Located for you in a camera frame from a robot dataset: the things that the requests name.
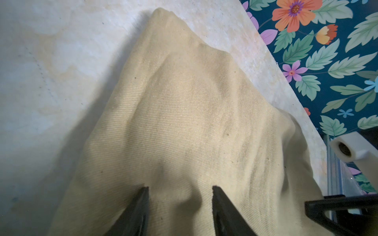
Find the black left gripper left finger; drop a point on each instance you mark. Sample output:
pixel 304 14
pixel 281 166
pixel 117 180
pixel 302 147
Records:
pixel 134 219

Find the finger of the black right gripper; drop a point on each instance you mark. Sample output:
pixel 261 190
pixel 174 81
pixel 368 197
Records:
pixel 345 216

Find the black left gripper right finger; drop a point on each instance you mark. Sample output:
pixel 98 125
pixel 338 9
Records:
pixel 227 219

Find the khaki pants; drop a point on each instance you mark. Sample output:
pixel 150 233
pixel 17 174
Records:
pixel 183 118

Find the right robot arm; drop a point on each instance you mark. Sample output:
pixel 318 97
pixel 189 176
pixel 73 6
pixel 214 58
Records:
pixel 359 151

